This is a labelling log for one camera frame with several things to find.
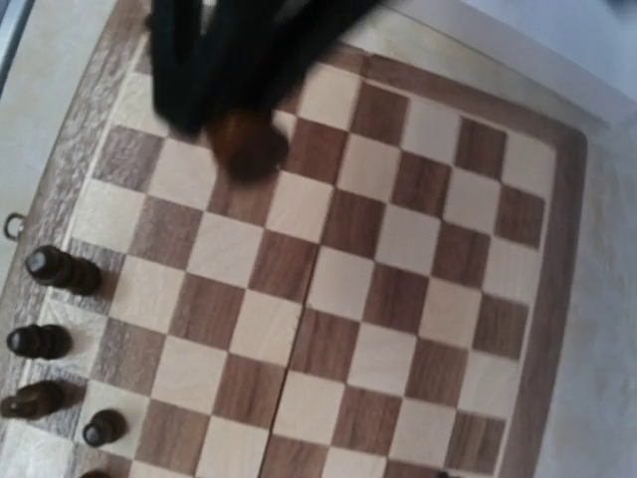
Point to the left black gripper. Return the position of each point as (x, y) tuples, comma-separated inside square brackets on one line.
[(248, 56)]

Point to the dark chess king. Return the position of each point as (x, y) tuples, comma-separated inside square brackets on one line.
[(36, 400)]

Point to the dark chess bishop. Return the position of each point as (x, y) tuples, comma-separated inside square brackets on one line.
[(247, 146), (49, 266)]

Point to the dark chess pawn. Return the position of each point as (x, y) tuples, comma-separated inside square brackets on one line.
[(105, 427), (95, 473)]

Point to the dark chess queen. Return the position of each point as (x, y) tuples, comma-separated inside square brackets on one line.
[(39, 342)]

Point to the wooden chess board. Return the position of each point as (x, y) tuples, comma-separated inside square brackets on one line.
[(392, 303)]

